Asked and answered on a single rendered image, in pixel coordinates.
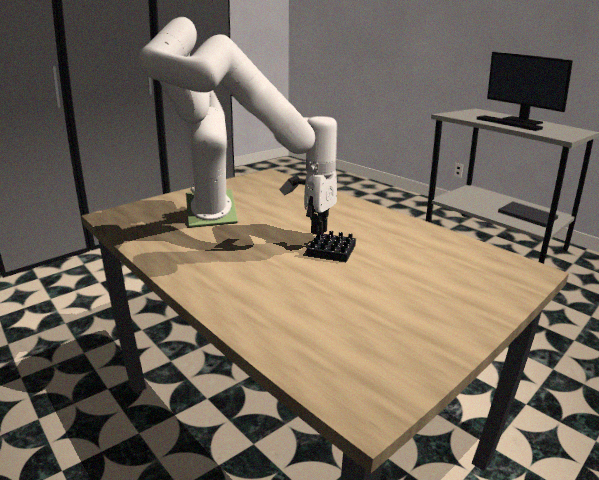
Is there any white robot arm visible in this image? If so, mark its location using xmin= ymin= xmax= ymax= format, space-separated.
xmin=138 ymin=17 xmax=337 ymax=220

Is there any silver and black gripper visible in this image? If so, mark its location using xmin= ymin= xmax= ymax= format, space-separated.
xmin=304 ymin=170 xmax=337 ymax=236

